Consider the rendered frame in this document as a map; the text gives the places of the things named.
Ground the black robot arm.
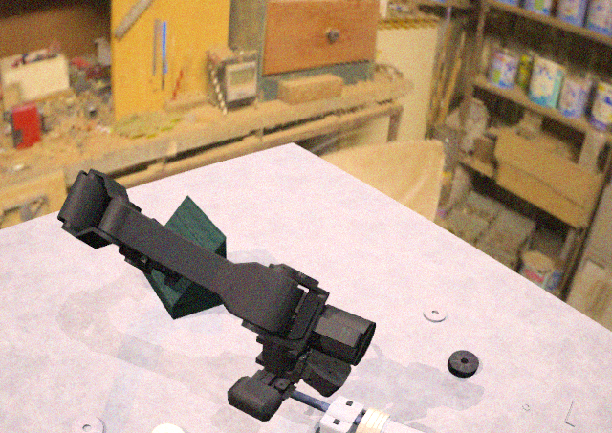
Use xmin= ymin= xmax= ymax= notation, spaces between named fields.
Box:
xmin=57 ymin=169 xmax=376 ymax=397

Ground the dark grey ring with centre hole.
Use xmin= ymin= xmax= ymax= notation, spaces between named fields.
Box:
xmin=447 ymin=350 xmax=479 ymax=379

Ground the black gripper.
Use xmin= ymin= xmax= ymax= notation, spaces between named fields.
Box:
xmin=227 ymin=335 xmax=308 ymax=422

